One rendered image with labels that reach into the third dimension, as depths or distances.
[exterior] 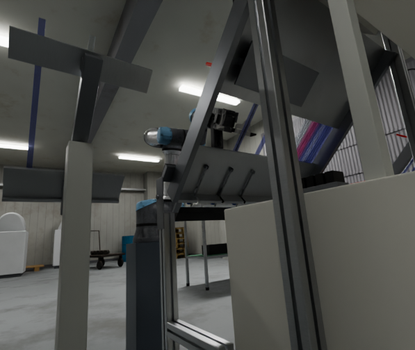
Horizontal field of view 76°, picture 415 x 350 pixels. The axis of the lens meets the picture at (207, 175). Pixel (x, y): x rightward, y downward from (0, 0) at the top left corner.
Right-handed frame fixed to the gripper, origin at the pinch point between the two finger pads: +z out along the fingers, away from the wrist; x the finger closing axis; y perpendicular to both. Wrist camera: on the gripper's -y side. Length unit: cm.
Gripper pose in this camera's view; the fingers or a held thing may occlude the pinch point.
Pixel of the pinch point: (240, 133)
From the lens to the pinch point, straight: 96.8
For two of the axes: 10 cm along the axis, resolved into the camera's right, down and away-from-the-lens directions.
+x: 8.3, 0.7, 5.5
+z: 5.1, 3.0, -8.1
